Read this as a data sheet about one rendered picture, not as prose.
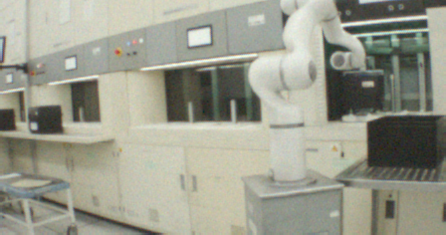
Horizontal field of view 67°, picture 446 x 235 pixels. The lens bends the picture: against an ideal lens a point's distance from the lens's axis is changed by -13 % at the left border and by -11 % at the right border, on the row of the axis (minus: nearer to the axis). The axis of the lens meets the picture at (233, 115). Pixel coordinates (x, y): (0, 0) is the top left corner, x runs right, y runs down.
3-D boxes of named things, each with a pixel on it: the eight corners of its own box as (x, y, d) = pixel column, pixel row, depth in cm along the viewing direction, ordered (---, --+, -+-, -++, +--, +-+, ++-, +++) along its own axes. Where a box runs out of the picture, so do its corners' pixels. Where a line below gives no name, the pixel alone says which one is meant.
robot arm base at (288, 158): (270, 190, 116) (267, 131, 115) (255, 177, 135) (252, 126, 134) (326, 183, 120) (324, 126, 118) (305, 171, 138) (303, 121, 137)
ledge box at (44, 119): (27, 133, 326) (25, 107, 325) (52, 130, 348) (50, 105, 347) (39, 134, 308) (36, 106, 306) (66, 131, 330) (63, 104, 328)
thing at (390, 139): (386, 153, 160) (385, 115, 159) (446, 155, 142) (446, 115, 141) (365, 166, 139) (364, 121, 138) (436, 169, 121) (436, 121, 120)
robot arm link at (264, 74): (295, 128, 118) (291, 52, 116) (245, 127, 128) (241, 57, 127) (310, 124, 127) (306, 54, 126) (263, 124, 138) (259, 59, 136)
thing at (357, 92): (339, 116, 205) (336, 58, 201) (347, 111, 222) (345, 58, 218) (382, 116, 193) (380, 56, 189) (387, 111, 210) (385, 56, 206)
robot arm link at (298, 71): (273, 99, 129) (317, 97, 119) (258, 75, 121) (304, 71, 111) (305, 6, 154) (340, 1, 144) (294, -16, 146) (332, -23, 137)
